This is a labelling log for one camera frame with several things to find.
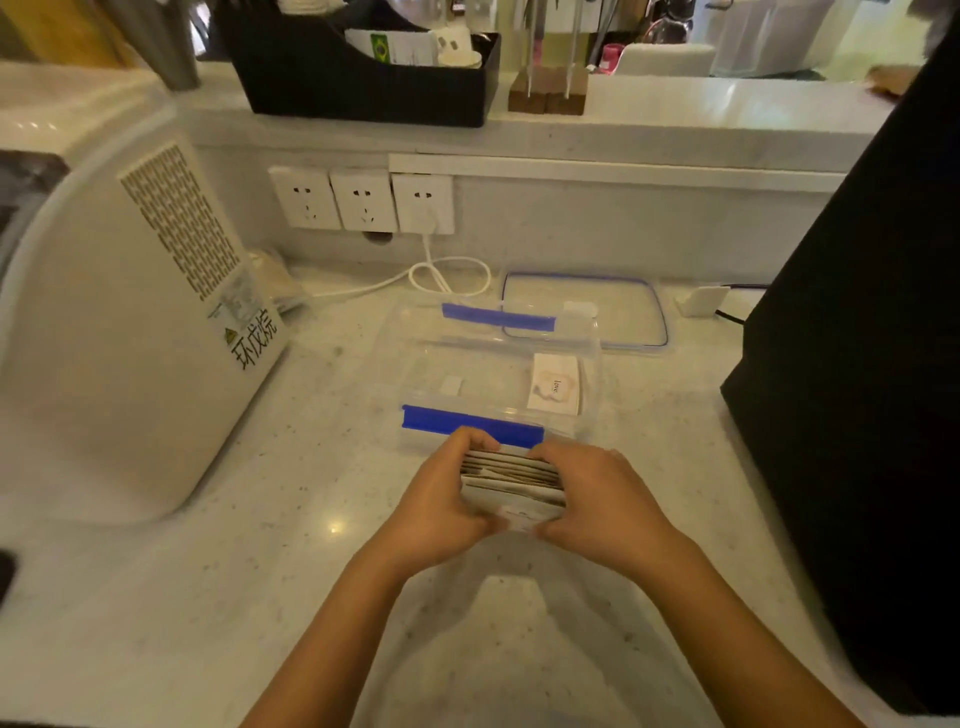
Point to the person's left hand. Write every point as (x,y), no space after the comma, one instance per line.
(431,506)

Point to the person's right hand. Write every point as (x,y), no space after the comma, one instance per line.
(604,510)

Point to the person's left thumb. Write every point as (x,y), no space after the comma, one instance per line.
(480,523)

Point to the person's right thumb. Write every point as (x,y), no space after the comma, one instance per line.
(553,529)

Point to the stack of white paper packets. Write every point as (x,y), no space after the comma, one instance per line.
(513,487)

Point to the person's left forearm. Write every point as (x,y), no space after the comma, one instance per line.
(337,637)

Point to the person's right forearm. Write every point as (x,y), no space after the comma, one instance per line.
(739,637)

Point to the white paper packet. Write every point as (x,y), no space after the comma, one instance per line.
(556,384)

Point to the clear plastic container blue clips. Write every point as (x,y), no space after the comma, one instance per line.
(491,371)

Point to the clear container lid blue rim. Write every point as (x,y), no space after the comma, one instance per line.
(592,307)

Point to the small white plastic piece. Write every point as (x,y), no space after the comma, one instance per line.
(702,298)

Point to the large black appliance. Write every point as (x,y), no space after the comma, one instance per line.
(870,390)

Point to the white appliance with vent grille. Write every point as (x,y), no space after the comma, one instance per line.
(124,300)

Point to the wooden holder block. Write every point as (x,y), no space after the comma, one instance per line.
(547,94)

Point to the black organizer box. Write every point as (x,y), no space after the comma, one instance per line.
(360,79)

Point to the white cup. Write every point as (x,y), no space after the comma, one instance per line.
(459,57)

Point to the white card with green flag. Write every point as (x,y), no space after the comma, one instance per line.
(401,46)

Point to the white chair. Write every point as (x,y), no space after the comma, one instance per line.
(666,58)

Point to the white wall socket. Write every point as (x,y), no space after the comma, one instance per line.
(364,199)
(423,202)
(305,197)

